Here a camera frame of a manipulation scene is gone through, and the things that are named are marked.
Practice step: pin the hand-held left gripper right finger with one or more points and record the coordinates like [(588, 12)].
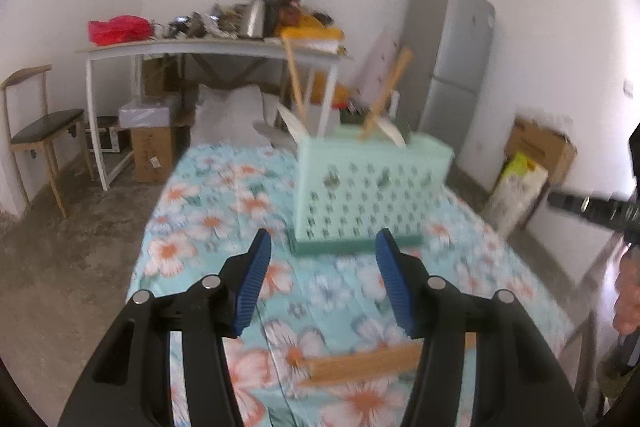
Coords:
[(395, 277)]

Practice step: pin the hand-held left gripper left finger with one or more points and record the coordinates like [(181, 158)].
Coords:
[(255, 277)]

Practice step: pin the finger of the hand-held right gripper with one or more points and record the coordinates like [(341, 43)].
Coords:
[(595, 207)]

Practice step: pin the green perforated utensil basket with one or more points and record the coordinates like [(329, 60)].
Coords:
[(360, 207)]

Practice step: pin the person's right hand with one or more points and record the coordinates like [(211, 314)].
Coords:
[(630, 297)]

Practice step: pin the floral tablecloth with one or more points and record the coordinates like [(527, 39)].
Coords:
[(210, 217)]

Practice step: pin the large brown cardboard box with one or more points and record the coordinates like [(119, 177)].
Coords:
[(545, 147)]

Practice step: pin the yellow and white package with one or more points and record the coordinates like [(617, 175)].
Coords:
[(517, 187)]

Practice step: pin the small brown cardboard box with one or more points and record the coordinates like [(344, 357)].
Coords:
[(152, 154)]

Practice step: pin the white sack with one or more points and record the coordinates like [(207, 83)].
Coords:
[(230, 117)]

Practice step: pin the dark green sack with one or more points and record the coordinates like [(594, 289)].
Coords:
[(351, 117)]

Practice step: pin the plain yellow bag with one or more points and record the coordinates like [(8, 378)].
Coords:
[(342, 96)]

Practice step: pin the white foam box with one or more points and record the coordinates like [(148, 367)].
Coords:
[(150, 112)]

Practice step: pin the grey refrigerator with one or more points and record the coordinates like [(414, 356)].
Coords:
[(450, 57)]

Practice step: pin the pink floral board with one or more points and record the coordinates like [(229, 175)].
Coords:
[(380, 57)]

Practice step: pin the white side table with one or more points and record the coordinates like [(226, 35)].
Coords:
[(200, 48)]

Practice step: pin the yellow bag with white paper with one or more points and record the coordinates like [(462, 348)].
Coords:
[(310, 33)]

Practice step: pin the steel electric kettle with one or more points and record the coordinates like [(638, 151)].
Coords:
[(255, 19)]

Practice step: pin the grey crumpled plastic bags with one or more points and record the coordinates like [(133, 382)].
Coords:
[(200, 24)]

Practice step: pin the wooden chair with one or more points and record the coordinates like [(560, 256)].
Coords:
[(45, 124)]

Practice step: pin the dark snack packet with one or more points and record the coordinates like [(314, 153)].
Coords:
[(289, 4)]

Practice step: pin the red plastic bag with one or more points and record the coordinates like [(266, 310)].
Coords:
[(117, 30)]

